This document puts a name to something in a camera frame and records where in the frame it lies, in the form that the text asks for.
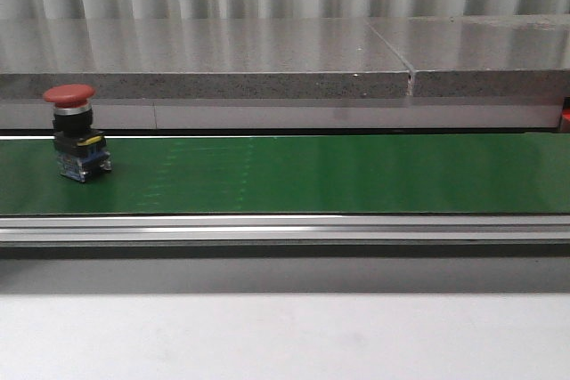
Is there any green conveyor belt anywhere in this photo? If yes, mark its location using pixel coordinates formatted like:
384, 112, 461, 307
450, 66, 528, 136
1, 133, 569, 215

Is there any aluminium conveyor frame rail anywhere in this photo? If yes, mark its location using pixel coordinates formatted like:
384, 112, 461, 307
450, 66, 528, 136
1, 214, 569, 247

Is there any grey speckled stone slab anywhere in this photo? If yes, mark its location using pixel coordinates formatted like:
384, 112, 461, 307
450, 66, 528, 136
1, 19, 409, 100

